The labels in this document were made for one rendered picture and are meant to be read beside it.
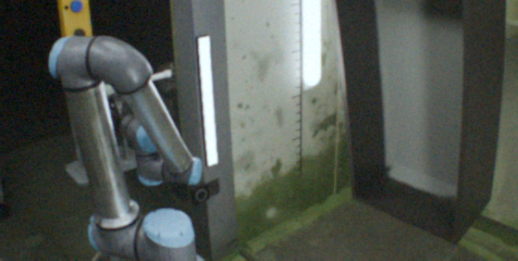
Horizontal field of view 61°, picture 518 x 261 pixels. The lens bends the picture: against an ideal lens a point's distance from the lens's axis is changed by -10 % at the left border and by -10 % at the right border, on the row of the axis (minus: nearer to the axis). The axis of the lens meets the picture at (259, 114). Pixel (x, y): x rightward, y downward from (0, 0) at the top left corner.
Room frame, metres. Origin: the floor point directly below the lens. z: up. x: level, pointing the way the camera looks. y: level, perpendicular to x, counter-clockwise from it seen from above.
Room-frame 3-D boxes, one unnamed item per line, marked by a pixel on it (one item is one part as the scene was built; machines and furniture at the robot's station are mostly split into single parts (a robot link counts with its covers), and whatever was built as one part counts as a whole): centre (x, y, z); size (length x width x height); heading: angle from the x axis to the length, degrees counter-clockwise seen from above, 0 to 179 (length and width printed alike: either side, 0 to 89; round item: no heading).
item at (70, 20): (1.92, 0.75, 1.42); 0.12 x 0.06 x 0.26; 130
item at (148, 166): (1.51, 0.38, 0.96); 0.12 x 0.09 x 0.12; 75
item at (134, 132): (1.51, 0.39, 1.07); 0.12 x 0.09 x 0.10; 40
